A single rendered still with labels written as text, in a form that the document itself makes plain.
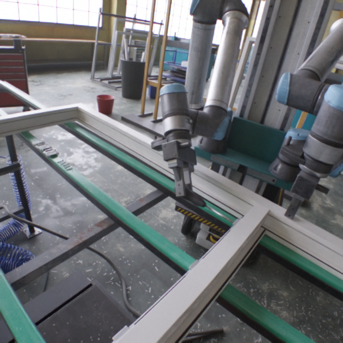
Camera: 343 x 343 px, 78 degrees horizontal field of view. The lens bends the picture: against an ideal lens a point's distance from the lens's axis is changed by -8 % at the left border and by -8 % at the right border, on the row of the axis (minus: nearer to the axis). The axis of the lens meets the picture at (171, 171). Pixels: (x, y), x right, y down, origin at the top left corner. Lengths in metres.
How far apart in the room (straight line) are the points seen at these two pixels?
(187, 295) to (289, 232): 0.39
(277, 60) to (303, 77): 0.79
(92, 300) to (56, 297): 0.13
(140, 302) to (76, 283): 0.66
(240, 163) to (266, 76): 0.54
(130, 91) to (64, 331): 4.66
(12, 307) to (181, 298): 0.32
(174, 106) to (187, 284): 0.49
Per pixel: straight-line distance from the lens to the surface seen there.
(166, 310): 0.43
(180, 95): 0.74
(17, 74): 3.91
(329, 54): 0.91
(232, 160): 1.42
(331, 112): 0.58
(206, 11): 1.16
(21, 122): 1.21
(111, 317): 0.80
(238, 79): 2.91
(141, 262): 1.64
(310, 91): 0.71
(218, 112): 0.85
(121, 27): 9.63
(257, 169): 1.41
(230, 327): 1.53
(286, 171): 1.39
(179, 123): 0.69
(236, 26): 1.08
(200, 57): 1.23
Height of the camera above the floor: 1.32
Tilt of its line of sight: 31 degrees down
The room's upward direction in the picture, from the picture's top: 10 degrees clockwise
